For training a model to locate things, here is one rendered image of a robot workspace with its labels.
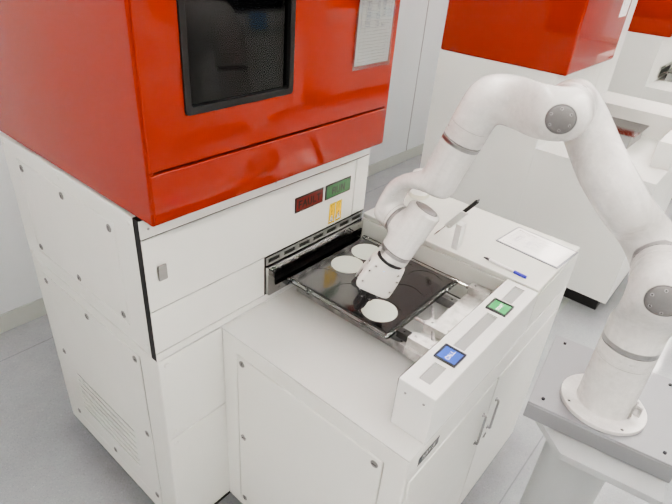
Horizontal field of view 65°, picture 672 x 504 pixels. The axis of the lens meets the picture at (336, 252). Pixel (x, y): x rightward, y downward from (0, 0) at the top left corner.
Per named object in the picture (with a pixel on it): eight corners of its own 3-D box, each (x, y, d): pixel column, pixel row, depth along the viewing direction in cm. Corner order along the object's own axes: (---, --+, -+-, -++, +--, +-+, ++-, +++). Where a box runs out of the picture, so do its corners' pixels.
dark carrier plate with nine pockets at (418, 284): (291, 278, 155) (291, 277, 154) (363, 239, 178) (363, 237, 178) (386, 334, 137) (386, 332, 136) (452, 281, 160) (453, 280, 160)
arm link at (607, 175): (645, 319, 108) (646, 284, 120) (712, 300, 100) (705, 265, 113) (522, 107, 103) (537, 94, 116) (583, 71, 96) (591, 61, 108)
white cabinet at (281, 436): (229, 506, 188) (220, 328, 146) (387, 369, 253) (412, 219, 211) (371, 646, 155) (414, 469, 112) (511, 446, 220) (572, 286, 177)
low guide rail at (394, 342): (296, 290, 162) (296, 282, 161) (300, 288, 164) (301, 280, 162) (435, 373, 136) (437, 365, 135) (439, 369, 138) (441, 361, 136)
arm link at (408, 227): (375, 236, 133) (399, 261, 129) (403, 194, 127) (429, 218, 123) (393, 236, 140) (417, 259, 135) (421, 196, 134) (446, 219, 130)
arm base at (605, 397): (655, 406, 126) (687, 345, 117) (632, 451, 113) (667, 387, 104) (576, 365, 137) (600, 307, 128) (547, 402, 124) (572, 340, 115)
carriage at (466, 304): (402, 355, 137) (403, 346, 135) (469, 297, 161) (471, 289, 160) (428, 370, 132) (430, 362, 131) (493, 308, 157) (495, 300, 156)
